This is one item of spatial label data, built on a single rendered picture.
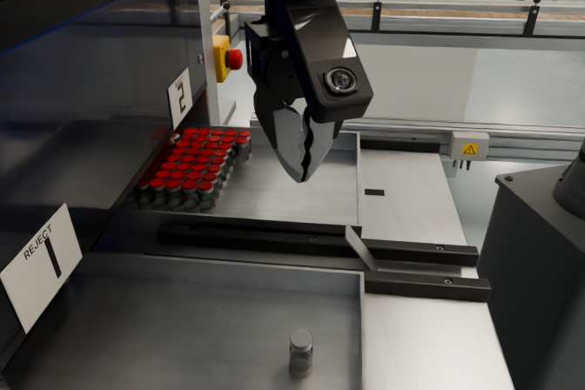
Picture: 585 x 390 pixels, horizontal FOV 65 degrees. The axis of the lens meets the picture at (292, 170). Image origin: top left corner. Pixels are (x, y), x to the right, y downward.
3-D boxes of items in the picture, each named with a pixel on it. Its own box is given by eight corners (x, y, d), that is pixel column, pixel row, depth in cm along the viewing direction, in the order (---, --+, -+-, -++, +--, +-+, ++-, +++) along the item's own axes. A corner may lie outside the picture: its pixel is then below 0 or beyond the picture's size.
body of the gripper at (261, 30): (314, 70, 49) (316, -55, 43) (348, 101, 42) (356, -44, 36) (245, 80, 47) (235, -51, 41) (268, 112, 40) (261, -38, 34)
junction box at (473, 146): (449, 159, 162) (454, 137, 158) (447, 152, 167) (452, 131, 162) (485, 162, 161) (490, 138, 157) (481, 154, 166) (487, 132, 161)
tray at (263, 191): (105, 229, 62) (100, 208, 61) (170, 139, 84) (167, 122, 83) (359, 247, 59) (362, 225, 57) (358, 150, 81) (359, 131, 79)
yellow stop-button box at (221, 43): (186, 82, 87) (181, 44, 83) (197, 70, 93) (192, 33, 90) (225, 84, 87) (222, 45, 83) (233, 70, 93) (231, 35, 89)
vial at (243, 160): (235, 167, 76) (232, 142, 73) (238, 160, 78) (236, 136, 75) (248, 168, 76) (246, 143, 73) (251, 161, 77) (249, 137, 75)
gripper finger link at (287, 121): (286, 159, 52) (285, 80, 47) (305, 187, 47) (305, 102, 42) (259, 164, 51) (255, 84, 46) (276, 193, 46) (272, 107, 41)
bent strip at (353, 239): (342, 277, 55) (345, 238, 52) (342, 259, 57) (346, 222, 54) (465, 286, 53) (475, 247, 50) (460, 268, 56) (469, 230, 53)
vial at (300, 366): (287, 378, 43) (287, 348, 41) (290, 358, 45) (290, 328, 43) (311, 380, 43) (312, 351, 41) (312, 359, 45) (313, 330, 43)
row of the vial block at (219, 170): (198, 216, 65) (194, 188, 62) (227, 153, 80) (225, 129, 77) (213, 217, 64) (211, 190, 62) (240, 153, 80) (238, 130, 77)
